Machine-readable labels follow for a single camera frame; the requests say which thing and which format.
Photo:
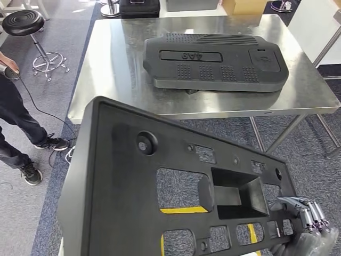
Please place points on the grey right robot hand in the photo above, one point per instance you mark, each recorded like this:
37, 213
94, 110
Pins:
317, 244

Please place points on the black plastic mounting plate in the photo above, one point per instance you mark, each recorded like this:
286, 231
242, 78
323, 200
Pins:
106, 198

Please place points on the stainless steel workbench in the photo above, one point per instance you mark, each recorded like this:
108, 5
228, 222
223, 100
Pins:
120, 70

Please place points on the yellow floor tape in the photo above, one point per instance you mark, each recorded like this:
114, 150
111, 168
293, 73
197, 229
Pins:
183, 210

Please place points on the white table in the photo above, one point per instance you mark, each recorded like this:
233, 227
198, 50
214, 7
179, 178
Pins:
314, 28

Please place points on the black engine cover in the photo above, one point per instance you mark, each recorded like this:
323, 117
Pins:
213, 74

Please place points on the chrome stanchion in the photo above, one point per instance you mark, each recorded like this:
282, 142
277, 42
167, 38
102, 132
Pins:
109, 10
282, 5

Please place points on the cardboard box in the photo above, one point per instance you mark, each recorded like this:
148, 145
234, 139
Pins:
244, 6

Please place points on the grey box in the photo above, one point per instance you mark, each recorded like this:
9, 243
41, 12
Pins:
192, 4

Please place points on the black carrying case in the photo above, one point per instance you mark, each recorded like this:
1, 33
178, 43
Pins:
138, 9

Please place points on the person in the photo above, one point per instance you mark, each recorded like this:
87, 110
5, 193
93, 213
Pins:
16, 109

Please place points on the black handheld controller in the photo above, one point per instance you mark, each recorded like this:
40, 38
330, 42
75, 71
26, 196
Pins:
12, 73

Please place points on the person's hand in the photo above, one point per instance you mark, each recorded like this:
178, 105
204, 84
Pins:
9, 63

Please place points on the black round stool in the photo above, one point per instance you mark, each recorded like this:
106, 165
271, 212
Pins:
23, 22

